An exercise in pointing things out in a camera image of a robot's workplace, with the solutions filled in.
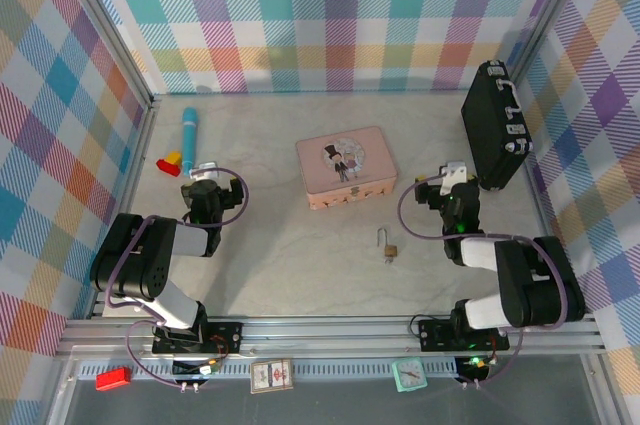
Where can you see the small brass padlock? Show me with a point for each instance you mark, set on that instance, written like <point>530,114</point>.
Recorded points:
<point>391,250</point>

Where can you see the pink cartoon couple tin box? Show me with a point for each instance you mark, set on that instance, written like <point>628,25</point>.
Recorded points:
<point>345,165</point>

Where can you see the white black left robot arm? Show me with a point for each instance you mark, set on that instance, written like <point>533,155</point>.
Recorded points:
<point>135,255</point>

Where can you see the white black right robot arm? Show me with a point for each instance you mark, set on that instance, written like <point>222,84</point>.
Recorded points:
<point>530,285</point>

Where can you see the red toy brick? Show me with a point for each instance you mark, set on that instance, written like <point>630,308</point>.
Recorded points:
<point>167,168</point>

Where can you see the yellow toy wedge block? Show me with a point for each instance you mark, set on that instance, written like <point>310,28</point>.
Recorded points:
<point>175,157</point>

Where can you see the turquoise marker pen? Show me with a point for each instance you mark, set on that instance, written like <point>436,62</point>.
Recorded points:
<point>189,140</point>

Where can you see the black briefcase with silver trim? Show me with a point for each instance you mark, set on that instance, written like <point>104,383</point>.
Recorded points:
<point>487,135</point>

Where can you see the black right controller board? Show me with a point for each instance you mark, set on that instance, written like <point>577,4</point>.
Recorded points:
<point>470,367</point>

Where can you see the black controller board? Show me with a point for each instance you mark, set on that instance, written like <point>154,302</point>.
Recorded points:
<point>470,367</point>
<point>187,369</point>

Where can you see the black left controller board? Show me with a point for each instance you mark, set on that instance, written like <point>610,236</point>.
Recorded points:
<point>187,369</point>

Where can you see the teal alarm clock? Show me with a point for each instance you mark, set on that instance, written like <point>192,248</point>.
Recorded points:
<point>409,375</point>

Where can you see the small framed card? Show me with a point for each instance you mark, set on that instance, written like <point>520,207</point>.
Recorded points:
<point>272,376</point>

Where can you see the red rectangular block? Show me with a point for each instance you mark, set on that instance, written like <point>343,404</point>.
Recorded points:
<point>114,379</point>

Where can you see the aluminium side rail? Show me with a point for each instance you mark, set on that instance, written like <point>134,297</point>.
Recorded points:
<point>129,195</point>
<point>542,215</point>

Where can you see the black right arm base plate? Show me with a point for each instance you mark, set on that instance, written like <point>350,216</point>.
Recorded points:
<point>432,335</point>

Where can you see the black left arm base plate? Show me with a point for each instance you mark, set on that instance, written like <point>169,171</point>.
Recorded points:
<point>227,337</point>

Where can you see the aluminium mounting rail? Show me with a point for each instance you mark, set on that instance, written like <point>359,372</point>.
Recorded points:
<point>325,335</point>

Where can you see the aluminium frame post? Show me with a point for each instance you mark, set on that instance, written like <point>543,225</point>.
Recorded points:
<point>547,10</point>
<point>109,30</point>

